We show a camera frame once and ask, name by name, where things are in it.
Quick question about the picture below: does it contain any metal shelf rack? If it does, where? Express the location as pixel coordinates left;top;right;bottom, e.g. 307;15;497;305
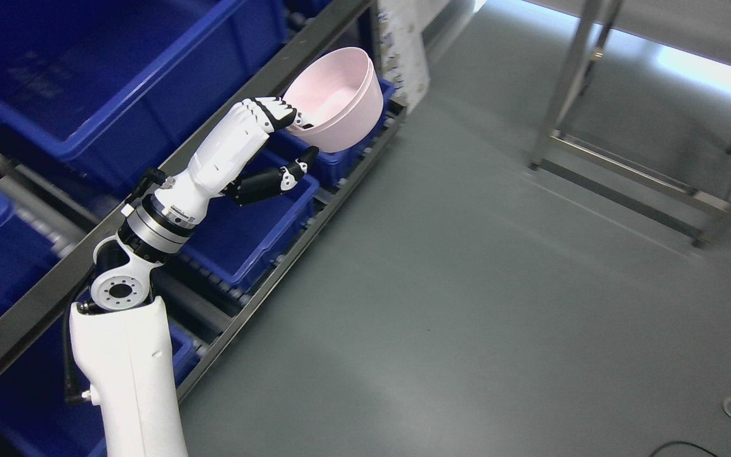
0;1;378;456

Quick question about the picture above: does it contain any blue bin middle shelf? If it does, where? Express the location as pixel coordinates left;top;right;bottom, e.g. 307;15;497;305
180;175;320;293

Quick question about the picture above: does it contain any large blue bin top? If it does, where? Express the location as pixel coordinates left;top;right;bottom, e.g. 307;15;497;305
0;1;287;194

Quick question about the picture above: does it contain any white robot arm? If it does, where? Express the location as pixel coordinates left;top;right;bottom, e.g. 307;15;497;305
67;168;194;456

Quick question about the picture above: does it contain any white sign board chinese text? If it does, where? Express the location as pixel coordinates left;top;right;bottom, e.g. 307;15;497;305
378;1;449;112

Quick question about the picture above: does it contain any pink bowl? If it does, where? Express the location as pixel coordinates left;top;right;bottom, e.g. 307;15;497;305
284;47;383;153

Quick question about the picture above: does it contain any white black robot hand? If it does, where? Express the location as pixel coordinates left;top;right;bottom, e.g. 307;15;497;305
153;96;319;225

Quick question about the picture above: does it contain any stainless steel table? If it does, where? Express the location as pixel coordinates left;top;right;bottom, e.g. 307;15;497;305
528;1;731;246

